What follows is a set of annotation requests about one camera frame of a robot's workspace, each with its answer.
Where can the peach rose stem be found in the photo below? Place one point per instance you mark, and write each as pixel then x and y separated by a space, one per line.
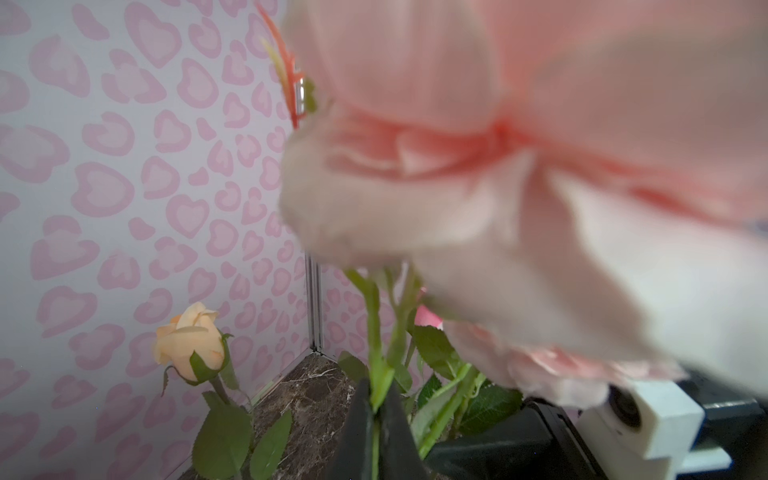
pixel 227 445

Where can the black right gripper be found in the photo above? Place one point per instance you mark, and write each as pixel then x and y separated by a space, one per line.
pixel 539 442

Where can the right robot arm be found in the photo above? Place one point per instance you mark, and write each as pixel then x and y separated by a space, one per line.
pixel 731 421

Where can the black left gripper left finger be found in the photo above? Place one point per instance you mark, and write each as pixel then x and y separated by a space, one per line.
pixel 353 458

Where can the large pink peony stem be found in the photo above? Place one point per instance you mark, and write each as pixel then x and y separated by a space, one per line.
pixel 580 185

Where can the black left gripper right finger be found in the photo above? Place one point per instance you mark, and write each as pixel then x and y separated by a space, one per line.
pixel 398 457

